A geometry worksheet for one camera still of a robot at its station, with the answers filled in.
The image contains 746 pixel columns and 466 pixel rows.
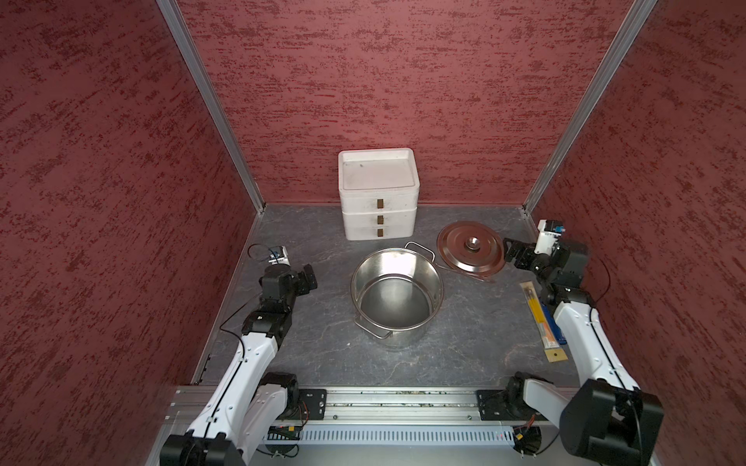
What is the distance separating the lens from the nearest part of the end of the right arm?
27.9 inches

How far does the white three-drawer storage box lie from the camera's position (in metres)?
0.95

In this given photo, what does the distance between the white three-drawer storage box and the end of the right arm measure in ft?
1.19
